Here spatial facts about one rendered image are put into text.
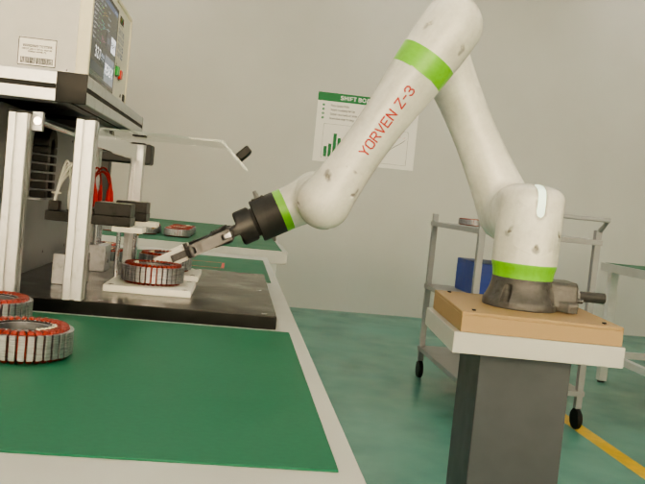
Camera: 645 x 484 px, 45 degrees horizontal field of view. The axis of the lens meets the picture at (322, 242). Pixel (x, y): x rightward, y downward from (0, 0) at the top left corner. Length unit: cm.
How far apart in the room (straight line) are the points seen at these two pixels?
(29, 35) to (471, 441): 109
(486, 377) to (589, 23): 624
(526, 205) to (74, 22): 89
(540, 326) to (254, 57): 559
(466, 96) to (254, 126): 514
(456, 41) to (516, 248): 42
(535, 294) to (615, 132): 606
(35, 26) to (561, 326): 106
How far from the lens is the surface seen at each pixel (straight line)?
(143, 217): 165
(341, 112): 684
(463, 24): 155
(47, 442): 67
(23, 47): 141
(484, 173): 171
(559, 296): 162
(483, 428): 157
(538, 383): 158
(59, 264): 143
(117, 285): 138
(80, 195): 125
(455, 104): 171
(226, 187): 675
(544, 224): 156
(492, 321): 146
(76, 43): 139
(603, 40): 762
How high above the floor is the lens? 96
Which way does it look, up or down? 3 degrees down
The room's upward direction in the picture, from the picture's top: 6 degrees clockwise
